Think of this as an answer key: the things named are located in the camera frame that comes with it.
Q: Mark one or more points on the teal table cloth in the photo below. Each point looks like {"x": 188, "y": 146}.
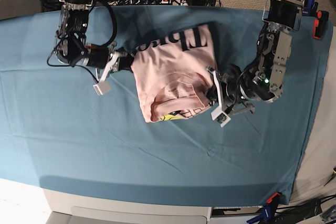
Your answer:
{"x": 56, "y": 133}

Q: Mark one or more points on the blue clamp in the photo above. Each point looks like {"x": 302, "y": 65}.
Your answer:
{"x": 310, "y": 8}
{"x": 267, "y": 213}

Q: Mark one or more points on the blue clamp bottom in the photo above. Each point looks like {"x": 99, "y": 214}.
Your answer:
{"x": 267, "y": 213}

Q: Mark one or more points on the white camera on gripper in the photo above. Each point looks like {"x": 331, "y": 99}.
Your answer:
{"x": 219, "y": 115}
{"x": 101, "y": 88}

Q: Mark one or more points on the blue clamp top right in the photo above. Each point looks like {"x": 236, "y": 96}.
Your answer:
{"x": 310, "y": 8}

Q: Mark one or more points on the pink T-shirt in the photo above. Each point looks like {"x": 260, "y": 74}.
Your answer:
{"x": 171, "y": 74}

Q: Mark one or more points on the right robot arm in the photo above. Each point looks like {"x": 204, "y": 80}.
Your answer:
{"x": 72, "y": 50}

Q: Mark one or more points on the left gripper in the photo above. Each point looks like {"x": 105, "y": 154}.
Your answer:
{"x": 224, "y": 89}

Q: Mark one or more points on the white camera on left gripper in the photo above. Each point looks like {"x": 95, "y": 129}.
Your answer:
{"x": 219, "y": 115}

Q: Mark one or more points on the orange black clamp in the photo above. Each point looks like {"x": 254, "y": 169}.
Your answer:
{"x": 273, "y": 197}
{"x": 320, "y": 23}

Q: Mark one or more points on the orange black clamp bottom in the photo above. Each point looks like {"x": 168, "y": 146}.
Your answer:
{"x": 273, "y": 197}

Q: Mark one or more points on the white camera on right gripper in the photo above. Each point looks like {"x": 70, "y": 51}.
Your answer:
{"x": 101, "y": 88}

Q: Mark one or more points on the orange black clamp top right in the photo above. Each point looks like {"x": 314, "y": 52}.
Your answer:
{"x": 320, "y": 23}

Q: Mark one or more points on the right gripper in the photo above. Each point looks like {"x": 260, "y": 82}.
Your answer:
{"x": 98, "y": 57}

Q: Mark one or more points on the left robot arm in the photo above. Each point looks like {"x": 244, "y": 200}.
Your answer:
{"x": 262, "y": 79}

